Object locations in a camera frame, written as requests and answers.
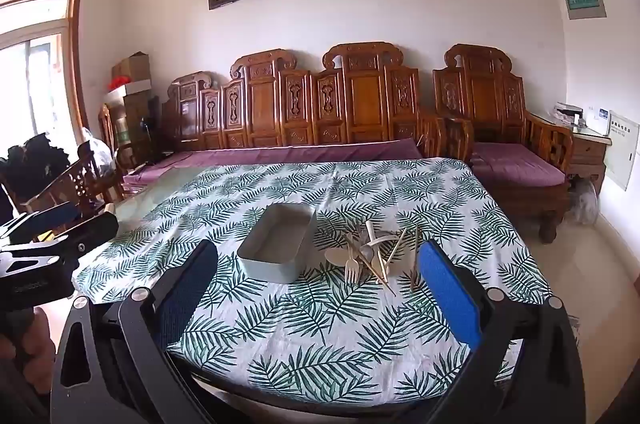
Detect wooden dining chair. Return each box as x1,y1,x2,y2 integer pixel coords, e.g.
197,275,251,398
17,141,126,236

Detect long carved wooden sofa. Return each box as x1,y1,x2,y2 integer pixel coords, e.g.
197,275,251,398
120,43,448,195

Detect wooden side table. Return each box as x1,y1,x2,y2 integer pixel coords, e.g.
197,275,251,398
530,111,612,201

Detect brown cardboard box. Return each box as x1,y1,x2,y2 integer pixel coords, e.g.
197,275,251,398
111,51,151,83

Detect white electrical panel door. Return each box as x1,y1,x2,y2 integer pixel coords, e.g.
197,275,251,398
602,110,640,192

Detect carved wooden armchair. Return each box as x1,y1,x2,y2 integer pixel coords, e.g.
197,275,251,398
432,44,575,245

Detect small purple seat cushion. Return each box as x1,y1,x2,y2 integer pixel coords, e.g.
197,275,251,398
470,142,567,188

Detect person's left hand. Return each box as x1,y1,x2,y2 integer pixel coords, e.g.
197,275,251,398
0,311,57,387

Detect brown chopstick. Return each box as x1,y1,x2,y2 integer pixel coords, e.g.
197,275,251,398
384,229,409,278
410,225,421,294

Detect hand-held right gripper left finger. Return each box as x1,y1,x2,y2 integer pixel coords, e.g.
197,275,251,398
50,239,221,424

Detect white plastic bag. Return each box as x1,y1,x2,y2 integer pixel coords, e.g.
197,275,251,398
80,126,119,178

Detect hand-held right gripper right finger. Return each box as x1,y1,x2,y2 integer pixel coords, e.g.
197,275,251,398
416,240,587,424

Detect beige spoon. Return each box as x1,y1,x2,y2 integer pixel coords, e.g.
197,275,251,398
324,247,352,268

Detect grey metal box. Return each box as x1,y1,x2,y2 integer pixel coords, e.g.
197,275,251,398
236,203,319,286

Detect leaf-print tablecloth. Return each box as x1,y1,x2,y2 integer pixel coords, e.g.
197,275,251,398
72,158,554,406

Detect grey fluffy bundle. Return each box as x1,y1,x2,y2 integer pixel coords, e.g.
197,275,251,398
570,179,600,226

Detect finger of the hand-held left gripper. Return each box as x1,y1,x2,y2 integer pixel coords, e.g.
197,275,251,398
0,201,83,241
50,212,120,260

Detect white plastic spoon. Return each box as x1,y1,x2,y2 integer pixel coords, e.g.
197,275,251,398
363,220,397,251

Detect wooden window frame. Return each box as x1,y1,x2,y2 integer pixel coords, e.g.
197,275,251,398
0,0,89,165

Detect dark brown cabinet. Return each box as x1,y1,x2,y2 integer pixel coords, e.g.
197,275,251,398
122,94,162,156

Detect cream chopstick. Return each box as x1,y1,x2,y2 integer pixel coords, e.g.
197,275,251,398
346,233,397,296
372,249,390,286

